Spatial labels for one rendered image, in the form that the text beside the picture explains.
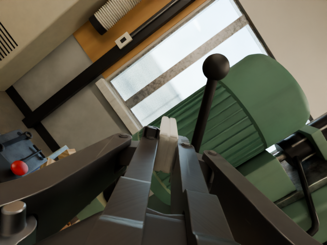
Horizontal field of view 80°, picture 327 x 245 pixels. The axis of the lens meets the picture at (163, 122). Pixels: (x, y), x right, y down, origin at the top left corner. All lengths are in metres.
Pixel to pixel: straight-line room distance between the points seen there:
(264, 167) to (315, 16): 1.84
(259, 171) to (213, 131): 0.12
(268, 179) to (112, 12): 1.60
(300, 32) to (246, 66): 1.70
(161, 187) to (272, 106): 0.23
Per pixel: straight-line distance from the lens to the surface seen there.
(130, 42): 1.79
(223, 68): 0.26
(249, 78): 0.37
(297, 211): 0.45
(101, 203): 0.48
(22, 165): 0.46
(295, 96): 0.38
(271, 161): 0.41
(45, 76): 2.16
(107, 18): 1.78
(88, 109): 1.97
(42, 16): 1.87
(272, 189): 0.44
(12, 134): 0.53
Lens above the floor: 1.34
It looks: 9 degrees down
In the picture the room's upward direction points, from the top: 55 degrees clockwise
